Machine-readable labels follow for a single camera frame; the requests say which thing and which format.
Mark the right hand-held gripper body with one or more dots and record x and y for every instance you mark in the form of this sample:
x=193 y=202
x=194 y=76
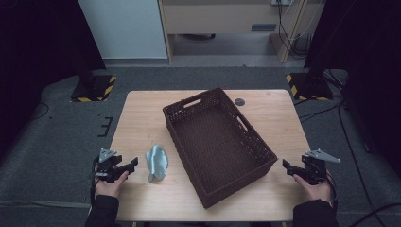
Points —
x=315 y=170

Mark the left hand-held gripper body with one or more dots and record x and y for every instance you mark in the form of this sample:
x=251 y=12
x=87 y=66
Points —
x=105 y=165

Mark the light blue cloth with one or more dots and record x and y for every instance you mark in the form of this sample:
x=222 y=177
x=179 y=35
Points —
x=157 y=162

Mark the brown woven basket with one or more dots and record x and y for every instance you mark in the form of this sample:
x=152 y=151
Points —
x=220 y=142

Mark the person's left hand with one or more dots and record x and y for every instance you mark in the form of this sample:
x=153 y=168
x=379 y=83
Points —
x=110 y=189

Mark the person's right hand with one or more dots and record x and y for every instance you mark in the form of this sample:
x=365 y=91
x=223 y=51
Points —
x=317 y=192

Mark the black stand with striped base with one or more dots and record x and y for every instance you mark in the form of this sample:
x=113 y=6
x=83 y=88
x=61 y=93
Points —
x=310 y=86
x=94 y=90

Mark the black round table grommet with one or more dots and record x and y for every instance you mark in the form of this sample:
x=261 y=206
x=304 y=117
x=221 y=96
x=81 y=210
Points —
x=239 y=102

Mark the black curtain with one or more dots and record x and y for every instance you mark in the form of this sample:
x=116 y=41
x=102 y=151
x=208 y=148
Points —
x=38 y=47
x=372 y=63

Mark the white panel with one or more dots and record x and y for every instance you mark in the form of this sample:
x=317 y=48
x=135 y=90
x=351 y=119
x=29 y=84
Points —
x=126 y=28

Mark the light wooden cabinet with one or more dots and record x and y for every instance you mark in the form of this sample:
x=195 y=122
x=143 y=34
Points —
x=220 y=19

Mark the white power strip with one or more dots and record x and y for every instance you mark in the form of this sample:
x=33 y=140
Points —
x=281 y=2

